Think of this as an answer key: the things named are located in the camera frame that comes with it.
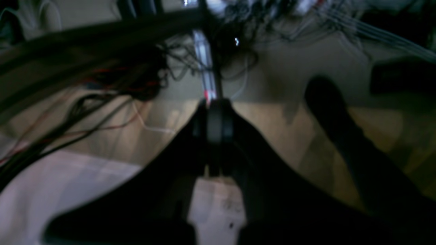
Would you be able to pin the aluminium frame post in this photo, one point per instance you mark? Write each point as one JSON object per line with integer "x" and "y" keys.
{"x": 205, "y": 63}

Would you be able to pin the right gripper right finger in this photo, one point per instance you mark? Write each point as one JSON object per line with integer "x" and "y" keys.
{"x": 285, "y": 209}

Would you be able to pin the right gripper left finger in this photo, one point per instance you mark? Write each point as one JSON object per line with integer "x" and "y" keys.
{"x": 151, "y": 207}

